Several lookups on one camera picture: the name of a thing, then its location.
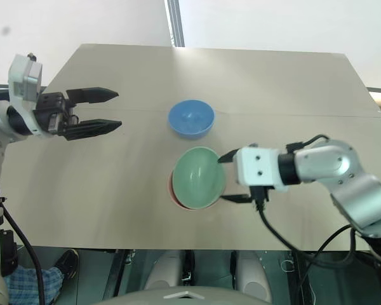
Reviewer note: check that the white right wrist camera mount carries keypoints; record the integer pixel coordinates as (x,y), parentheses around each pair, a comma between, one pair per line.
(258,168)

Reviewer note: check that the black table leg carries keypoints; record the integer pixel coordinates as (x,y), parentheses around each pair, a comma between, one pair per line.
(300,279)

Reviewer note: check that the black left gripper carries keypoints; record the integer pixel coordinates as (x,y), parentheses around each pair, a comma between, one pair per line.
(46,106)

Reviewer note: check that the grey robot torso shell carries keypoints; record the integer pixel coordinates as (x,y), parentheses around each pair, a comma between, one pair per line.
(184,297)

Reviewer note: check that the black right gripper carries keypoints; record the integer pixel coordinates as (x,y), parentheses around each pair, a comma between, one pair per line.
(252,192)

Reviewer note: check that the grey window frame post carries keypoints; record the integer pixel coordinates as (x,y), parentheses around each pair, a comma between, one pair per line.
(175,22)

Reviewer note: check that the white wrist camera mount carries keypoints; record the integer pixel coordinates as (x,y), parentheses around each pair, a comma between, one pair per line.
(258,168)
(25,79)

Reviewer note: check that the grey rounded robot leg shell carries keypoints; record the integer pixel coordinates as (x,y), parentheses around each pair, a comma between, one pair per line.
(252,276)
(163,270)

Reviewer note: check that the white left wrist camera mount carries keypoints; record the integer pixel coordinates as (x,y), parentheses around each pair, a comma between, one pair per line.
(25,79)

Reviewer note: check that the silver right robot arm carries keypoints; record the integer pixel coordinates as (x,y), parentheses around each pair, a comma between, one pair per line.
(352,197)

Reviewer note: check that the black shoe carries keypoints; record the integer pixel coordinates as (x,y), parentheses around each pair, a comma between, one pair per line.
(66,262)

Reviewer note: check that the pink bowl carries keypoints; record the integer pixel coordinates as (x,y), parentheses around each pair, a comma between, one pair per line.
(174,198)

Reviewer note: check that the blue plaid trouser leg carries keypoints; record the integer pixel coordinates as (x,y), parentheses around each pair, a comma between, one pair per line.
(31,286)

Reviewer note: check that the green bowl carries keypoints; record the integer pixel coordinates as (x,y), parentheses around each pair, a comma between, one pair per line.
(198,178)

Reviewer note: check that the blue bowl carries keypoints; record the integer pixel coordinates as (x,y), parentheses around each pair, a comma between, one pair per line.
(190,119)

